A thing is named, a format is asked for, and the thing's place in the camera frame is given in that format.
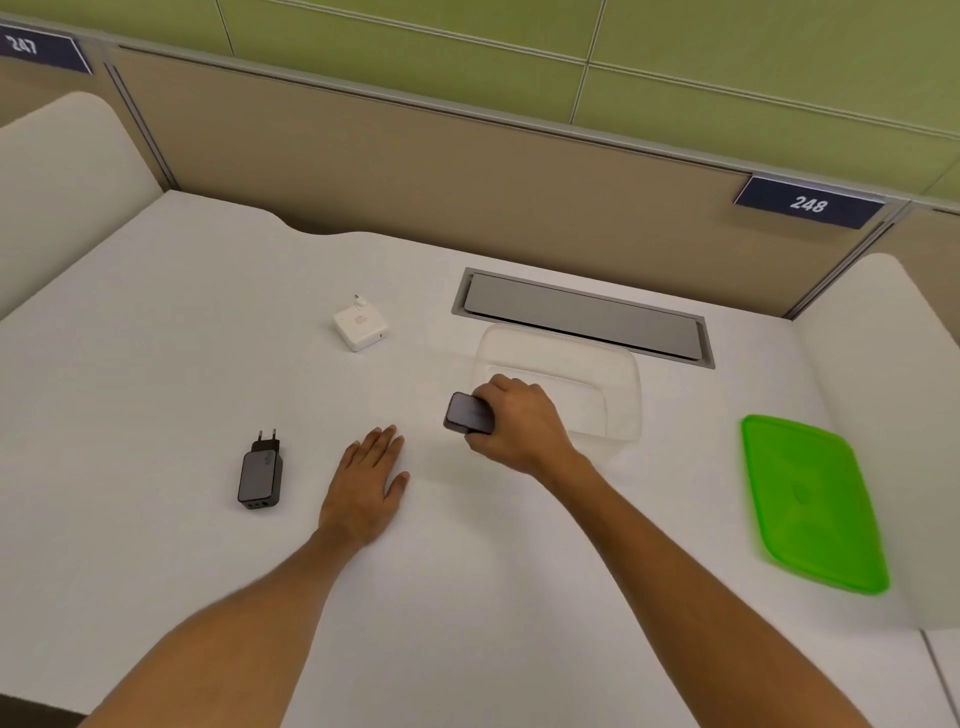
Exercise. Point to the person's left hand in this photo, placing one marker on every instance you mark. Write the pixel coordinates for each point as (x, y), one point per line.
(364, 495)

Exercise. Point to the person's right hand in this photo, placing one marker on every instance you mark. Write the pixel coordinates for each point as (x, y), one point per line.
(525, 431)

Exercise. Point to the dark grey power adapter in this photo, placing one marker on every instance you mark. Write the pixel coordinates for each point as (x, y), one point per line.
(465, 412)

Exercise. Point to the clear plastic container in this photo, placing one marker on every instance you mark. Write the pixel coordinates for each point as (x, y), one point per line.
(607, 390)

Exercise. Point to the black charger with prongs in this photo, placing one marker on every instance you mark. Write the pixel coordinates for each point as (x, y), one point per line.
(260, 480)

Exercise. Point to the white power adapter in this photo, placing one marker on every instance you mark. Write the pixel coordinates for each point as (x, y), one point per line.
(361, 325)

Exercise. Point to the green plastic lid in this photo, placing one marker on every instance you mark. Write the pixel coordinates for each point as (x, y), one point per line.
(814, 502)

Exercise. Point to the person's right forearm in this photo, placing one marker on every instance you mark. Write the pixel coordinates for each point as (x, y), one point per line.
(690, 600)

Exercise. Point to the person's left forearm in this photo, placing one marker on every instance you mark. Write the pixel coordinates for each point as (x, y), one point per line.
(240, 645)

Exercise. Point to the wide beige partition panel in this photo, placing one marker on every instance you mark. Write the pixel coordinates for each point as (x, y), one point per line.
(450, 165)

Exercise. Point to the white desk divider panel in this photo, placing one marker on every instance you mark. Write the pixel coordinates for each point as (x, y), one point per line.
(885, 420)
(60, 187)

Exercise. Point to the blue number sign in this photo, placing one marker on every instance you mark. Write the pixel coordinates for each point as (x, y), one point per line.
(37, 49)
(808, 203)

